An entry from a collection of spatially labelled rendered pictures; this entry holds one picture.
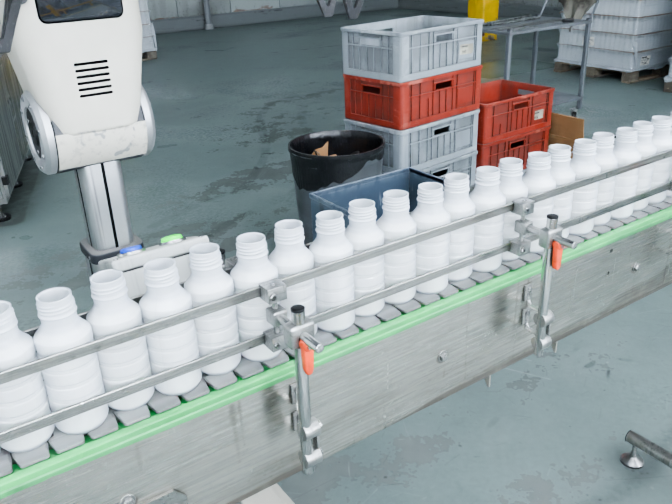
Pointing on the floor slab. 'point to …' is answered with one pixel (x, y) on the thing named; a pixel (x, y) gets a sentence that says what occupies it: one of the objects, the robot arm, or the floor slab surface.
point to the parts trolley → (537, 47)
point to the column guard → (488, 10)
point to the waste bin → (325, 168)
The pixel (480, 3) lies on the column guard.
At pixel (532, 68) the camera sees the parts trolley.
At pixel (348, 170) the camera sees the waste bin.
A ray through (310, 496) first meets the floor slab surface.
